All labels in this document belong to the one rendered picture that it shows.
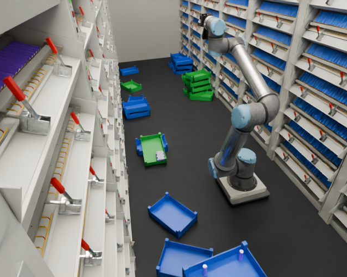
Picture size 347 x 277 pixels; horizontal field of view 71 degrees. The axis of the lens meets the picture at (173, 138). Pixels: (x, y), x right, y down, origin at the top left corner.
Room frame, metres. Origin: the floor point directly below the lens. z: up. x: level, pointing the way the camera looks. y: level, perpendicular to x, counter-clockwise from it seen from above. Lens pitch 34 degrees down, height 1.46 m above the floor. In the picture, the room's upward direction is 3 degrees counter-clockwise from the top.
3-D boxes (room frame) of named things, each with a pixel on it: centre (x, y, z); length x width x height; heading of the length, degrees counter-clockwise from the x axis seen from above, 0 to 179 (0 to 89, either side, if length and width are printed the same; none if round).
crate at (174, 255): (0.77, -0.03, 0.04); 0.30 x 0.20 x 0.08; 73
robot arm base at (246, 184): (1.35, -0.51, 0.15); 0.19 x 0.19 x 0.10
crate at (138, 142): (1.99, 0.23, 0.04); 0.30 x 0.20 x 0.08; 100
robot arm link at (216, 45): (1.59, -0.31, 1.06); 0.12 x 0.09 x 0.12; 100
